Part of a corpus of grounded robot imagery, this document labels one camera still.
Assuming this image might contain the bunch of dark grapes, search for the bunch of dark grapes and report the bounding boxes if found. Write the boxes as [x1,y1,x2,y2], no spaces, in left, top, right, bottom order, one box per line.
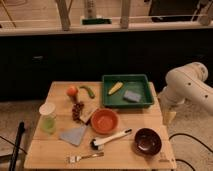
[72,102,84,121]

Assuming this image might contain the green chili pepper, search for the green chili pepper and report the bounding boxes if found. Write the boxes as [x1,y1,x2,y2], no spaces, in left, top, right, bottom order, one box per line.
[80,85,95,99]

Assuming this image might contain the white handled dish brush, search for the white handled dish brush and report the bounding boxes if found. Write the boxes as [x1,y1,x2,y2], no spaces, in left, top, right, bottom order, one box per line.
[90,129,132,150]

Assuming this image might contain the black pole stand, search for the black pole stand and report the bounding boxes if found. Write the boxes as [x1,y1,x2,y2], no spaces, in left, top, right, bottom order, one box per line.
[9,122,25,171]

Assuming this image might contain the green liquid jar white lid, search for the green liquid jar white lid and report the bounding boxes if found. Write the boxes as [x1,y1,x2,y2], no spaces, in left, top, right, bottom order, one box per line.
[39,102,56,134]

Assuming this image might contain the green plastic tray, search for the green plastic tray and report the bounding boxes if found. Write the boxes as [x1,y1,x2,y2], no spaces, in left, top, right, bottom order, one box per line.
[102,74,154,108]

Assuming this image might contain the orange bowl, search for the orange bowl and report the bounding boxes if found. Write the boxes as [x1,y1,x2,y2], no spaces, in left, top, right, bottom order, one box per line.
[90,108,118,134]

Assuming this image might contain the orange tomato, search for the orange tomato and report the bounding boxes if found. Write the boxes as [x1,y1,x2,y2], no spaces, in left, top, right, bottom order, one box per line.
[66,86,78,97]

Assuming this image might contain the black cable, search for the black cable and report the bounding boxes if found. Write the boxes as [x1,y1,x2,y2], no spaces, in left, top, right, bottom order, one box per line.
[168,132,213,171]

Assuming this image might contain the yellow corn cob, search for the yellow corn cob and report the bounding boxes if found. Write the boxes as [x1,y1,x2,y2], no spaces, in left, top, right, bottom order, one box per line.
[108,82,123,95]

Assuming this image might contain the blue-grey sponge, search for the blue-grey sponge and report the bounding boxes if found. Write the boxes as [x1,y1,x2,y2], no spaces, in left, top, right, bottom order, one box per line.
[123,90,141,102]

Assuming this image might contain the slice of bread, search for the slice of bread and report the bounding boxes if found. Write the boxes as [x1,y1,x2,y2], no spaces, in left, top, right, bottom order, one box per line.
[80,107,97,123]

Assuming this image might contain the grey-blue cloth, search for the grey-blue cloth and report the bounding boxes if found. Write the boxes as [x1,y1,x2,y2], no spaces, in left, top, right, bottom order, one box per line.
[59,125,87,146]

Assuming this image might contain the metal fork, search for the metal fork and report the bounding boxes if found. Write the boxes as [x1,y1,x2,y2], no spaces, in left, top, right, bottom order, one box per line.
[67,152,104,163]

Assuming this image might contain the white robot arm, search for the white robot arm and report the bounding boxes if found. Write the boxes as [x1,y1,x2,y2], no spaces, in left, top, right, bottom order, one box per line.
[158,62,213,125]

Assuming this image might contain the green box on shelf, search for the green box on shelf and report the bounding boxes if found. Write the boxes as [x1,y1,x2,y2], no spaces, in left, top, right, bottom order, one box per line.
[82,18,112,25]

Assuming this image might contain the dark brown bowl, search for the dark brown bowl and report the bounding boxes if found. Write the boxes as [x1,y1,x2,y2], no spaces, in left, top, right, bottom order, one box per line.
[134,128,162,156]

